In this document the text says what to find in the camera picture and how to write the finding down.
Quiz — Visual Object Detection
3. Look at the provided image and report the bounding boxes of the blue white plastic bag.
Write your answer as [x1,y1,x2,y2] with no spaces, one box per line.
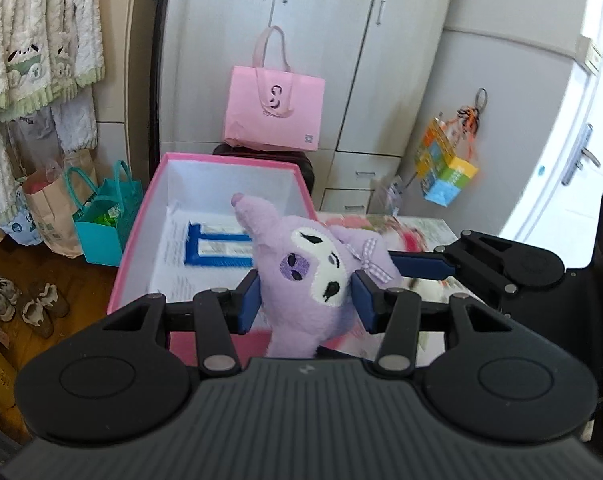
[0,207,45,247]

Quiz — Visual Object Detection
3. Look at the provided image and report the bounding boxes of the brown paper bag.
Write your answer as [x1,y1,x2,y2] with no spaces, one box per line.
[20,152,100,261]

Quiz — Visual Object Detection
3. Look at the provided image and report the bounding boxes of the clear plastic wrapper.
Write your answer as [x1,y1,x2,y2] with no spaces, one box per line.
[379,175,409,217]

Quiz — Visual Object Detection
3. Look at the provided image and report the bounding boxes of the dark stool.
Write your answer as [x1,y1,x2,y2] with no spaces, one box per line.
[212,144,316,192]

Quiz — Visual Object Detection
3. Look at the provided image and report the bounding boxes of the pink tote bag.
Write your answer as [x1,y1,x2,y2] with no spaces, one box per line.
[223,25,326,152]

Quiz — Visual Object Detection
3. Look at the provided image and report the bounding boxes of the silver door handle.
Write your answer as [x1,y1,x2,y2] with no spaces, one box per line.
[561,124,602,186]

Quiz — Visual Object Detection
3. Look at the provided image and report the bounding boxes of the floral printed table cloth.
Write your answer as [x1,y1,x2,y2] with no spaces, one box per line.
[315,212,475,362]

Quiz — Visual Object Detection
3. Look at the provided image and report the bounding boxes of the grey wardrobe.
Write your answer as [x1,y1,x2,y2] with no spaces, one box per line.
[159,0,587,221]

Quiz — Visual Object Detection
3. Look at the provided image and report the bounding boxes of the cream knitted sweater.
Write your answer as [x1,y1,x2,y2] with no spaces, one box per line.
[0,0,105,117]

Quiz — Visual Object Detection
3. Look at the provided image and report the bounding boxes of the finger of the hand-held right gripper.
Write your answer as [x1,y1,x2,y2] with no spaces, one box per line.
[389,230,518,297]

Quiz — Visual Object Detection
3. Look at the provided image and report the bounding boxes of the green items in basket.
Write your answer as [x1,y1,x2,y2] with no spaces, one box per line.
[88,204,121,228]

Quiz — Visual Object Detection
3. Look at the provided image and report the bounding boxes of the white light switch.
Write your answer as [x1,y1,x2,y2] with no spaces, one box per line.
[579,35,603,77]

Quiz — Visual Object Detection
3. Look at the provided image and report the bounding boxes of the white fluffy pants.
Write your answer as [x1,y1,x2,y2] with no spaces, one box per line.
[0,87,100,243]

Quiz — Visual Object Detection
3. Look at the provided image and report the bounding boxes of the pink storage box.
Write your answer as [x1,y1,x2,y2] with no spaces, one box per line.
[106,152,318,361]

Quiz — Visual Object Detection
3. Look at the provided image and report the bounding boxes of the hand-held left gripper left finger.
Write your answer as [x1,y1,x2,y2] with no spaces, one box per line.
[102,269,260,377]

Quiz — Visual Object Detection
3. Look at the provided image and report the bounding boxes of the purple plush toy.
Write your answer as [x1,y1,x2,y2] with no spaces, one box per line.
[232,192,403,359]

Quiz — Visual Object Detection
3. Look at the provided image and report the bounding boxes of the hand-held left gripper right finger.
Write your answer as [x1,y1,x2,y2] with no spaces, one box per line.
[351,270,513,376]

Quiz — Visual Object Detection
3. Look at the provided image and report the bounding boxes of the white door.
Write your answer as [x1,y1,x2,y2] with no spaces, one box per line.
[496,0,603,253]

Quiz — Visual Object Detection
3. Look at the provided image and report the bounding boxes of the blue white packet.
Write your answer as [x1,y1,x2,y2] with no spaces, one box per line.
[184,220,255,267]

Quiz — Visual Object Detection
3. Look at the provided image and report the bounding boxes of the teal basket bag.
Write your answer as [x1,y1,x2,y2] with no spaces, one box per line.
[64,160,145,267]

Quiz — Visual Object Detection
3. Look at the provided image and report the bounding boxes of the colourful cube gift bag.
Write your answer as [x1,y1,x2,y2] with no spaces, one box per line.
[414,116,479,206]

